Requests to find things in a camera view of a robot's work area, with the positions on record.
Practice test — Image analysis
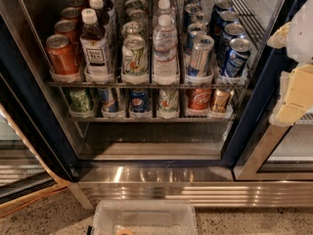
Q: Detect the front iced tea bottle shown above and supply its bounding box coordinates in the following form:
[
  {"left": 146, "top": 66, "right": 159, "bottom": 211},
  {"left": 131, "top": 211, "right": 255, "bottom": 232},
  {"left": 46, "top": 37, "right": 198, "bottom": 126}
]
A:
[{"left": 80, "top": 9, "right": 112, "bottom": 75}]

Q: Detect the water bottle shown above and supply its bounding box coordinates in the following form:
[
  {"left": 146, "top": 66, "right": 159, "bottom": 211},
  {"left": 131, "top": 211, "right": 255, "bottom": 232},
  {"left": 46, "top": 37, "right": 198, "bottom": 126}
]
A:
[
  {"left": 153, "top": 15, "right": 178, "bottom": 77},
  {"left": 153, "top": 0, "right": 176, "bottom": 27}
]

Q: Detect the lower wire shelf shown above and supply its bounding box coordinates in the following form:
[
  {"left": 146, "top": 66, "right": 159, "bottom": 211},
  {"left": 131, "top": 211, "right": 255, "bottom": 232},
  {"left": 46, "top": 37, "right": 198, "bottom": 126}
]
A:
[{"left": 68, "top": 115, "right": 235, "bottom": 122}]

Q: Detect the clear plastic bin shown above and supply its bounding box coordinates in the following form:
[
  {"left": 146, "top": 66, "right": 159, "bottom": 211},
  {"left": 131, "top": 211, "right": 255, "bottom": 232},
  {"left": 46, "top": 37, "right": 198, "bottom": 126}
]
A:
[{"left": 88, "top": 200, "right": 198, "bottom": 235}]

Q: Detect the blue can lower shelf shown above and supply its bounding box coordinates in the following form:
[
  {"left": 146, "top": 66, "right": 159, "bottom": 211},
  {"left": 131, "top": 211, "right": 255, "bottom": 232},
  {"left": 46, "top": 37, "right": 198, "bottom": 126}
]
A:
[{"left": 98, "top": 88, "right": 118, "bottom": 113}]

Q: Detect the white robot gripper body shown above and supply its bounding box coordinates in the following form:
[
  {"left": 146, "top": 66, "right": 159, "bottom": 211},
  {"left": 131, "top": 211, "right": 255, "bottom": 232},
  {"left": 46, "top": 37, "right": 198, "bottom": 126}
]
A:
[{"left": 287, "top": 0, "right": 313, "bottom": 64}]

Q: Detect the green can lower shelf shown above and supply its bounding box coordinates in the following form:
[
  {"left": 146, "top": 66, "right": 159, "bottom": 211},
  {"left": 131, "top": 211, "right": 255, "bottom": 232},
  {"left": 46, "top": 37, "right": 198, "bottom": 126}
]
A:
[{"left": 69, "top": 88, "right": 93, "bottom": 113}]

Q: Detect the gold can lower shelf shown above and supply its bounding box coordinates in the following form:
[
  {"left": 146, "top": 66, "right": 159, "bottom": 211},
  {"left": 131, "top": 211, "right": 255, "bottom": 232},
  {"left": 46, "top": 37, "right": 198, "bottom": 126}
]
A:
[{"left": 210, "top": 89, "right": 233, "bottom": 114}]

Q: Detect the blue pepsi can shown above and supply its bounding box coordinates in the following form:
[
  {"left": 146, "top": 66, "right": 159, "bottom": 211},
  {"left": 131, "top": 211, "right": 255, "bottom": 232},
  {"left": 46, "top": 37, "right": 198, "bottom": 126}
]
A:
[
  {"left": 216, "top": 23, "right": 246, "bottom": 66},
  {"left": 221, "top": 38, "right": 251, "bottom": 78}
]

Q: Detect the front 7up can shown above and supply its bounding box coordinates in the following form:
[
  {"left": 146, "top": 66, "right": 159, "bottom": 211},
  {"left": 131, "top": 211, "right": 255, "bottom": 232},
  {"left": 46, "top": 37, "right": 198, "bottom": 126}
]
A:
[{"left": 122, "top": 35, "right": 148, "bottom": 76}]

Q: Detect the orange soda can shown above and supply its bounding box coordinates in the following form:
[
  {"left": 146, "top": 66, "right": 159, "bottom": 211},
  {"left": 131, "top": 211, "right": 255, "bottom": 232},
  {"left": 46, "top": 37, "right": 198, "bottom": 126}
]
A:
[
  {"left": 46, "top": 34, "right": 79, "bottom": 75},
  {"left": 55, "top": 20, "right": 79, "bottom": 44}
]

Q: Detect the wire shelf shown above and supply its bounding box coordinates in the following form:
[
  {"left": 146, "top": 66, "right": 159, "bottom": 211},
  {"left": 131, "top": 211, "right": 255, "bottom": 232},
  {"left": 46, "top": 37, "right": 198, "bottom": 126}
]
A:
[
  {"left": 48, "top": 81, "right": 247, "bottom": 89},
  {"left": 68, "top": 115, "right": 235, "bottom": 122}
]

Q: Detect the front orange soda can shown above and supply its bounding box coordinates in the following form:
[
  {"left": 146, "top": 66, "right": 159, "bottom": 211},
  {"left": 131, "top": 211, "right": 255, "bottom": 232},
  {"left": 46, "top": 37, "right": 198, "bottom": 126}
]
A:
[{"left": 46, "top": 34, "right": 79, "bottom": 75}]

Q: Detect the front water bottle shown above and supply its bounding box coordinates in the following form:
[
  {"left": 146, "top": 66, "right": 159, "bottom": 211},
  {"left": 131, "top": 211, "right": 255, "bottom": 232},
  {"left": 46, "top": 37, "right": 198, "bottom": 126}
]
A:
[{"left": 153, "top": 15, "right": 178, "bottom": 77}]

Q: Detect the top wire shelf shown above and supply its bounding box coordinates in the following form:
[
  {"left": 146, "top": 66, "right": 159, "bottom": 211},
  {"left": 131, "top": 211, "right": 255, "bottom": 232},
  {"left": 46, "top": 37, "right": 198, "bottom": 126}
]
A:
[{"left": 48, "top": 81, "right": 247, "bottom": 89}]

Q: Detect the pepsi can lower shelf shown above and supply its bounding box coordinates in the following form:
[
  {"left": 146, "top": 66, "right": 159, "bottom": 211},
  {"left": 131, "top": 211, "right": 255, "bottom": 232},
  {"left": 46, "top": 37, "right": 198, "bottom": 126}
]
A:
[{"left": 130, "top": 89, "right": 149, "bottom": 113}]

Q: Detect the red coca cola can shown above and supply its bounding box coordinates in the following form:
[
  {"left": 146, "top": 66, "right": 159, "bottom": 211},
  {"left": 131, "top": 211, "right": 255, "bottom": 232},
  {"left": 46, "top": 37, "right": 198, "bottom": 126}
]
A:
[{"left": 188, "top": 88, "right": 211, "bottom": 110}]

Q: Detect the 7up can lower shelf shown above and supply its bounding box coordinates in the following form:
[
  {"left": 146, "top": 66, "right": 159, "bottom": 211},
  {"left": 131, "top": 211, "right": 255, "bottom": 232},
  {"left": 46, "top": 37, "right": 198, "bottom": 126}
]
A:
[{"left": 158, "top": 89, "right": 179, "bottom": 113}]

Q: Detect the open glass fridge door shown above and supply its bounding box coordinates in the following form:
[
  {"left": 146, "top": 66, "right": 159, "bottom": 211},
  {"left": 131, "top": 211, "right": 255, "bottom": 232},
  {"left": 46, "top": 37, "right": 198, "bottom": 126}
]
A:
[{"left": 0, "top": 78, "right": 69, "bottom": 218}]

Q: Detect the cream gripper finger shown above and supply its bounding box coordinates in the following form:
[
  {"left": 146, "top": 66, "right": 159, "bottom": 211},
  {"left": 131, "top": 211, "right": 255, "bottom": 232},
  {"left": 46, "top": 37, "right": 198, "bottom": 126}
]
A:
[
  {"left": 269, "top": 64, "right": 313, "bottom": 126},
  {"left": 267, "top": 23, "right": 291, "bottom": 49}
]

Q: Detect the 7up can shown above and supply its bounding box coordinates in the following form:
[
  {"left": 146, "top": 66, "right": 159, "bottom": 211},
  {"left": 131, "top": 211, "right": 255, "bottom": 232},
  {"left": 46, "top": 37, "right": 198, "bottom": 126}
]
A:
[
  {"left": 122, "top": 35, "right": 148, "bottom": 76},
  {"left": 121, "top": 21, "right": 144, "bottom": 39}
]

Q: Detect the red bull can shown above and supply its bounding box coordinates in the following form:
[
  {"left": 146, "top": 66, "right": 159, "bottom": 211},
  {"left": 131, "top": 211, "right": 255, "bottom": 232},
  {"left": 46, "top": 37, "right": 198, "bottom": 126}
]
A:
[
  {"left": 185, "top": 23, "right": 207, "bottom": 55},
  {"left": 187, "top": 35, "right": 214, "bottom": 77}
]

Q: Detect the iced tea bottle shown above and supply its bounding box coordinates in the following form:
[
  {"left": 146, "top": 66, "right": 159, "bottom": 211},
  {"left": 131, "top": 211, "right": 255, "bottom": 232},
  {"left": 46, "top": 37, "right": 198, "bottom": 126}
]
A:
[
  {"left": 80, "top": 9, "right": 112, "bottom": 75},
  {"left": 89, "top": 0, "right": 111, "bottom": 41}
]

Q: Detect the front blue pepsi can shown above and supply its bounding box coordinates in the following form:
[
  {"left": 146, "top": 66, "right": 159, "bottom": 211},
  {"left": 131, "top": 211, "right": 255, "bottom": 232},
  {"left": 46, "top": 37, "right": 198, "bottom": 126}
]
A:
[{"left": 221, "top": 38, "right": 251, "bottom": 78}]

